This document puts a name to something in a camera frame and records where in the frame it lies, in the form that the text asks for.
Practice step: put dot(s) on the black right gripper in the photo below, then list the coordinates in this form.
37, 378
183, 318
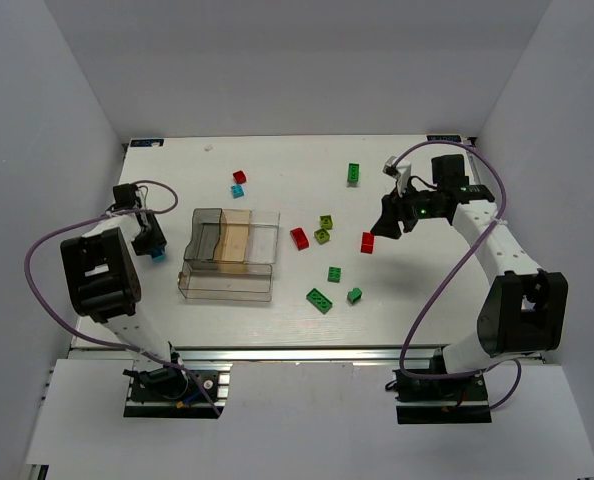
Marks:
402, 211

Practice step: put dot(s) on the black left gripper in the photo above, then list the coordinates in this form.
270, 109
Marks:
150, 241

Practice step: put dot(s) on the long cyan lego brick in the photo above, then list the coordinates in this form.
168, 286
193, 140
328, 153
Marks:
158, 254

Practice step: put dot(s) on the small cyan lego brick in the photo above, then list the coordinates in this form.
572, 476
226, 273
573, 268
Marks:
237, 191

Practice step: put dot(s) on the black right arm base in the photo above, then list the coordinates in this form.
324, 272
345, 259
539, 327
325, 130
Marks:
422, 397

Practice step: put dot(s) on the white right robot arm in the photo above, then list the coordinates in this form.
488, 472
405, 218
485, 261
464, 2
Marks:
524, 310

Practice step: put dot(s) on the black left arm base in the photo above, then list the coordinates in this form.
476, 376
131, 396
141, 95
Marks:
165, 392

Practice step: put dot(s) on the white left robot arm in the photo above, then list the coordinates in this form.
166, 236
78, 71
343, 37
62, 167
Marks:
102, 278

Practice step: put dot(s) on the smoky grey plastic bin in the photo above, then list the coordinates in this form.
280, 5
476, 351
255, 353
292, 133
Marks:
205, 234

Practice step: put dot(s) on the lime lego brick upper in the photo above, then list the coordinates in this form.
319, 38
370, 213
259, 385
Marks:
326, 222

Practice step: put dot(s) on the lime lego brick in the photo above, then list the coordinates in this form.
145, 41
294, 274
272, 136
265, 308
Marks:
326, 222
322, 236

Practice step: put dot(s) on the lime lego brick lower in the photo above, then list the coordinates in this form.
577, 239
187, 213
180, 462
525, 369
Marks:
322, 236

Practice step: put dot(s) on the green long lego far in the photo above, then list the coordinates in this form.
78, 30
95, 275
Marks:
353, 174

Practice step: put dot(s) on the small green lego brick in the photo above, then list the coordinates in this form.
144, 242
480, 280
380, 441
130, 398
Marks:
334, 274

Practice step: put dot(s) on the clear long front bin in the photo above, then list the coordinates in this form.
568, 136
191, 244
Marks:
226, 281

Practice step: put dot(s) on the green lego brick tilted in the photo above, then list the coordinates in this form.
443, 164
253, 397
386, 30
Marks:
354, 295

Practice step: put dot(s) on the blue label left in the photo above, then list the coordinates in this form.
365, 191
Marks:
146, 143

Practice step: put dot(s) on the blue label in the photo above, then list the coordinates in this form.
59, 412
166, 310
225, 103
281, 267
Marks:
146, 143
444, 138

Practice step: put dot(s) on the long green lego near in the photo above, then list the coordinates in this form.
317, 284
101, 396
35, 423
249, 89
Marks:
319, 301

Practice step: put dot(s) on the small red lego brick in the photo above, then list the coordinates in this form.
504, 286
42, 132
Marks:
239, 177

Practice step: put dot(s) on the blue label right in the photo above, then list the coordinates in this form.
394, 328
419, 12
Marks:
444, 138

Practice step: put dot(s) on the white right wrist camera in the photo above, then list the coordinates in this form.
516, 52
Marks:
400, 171

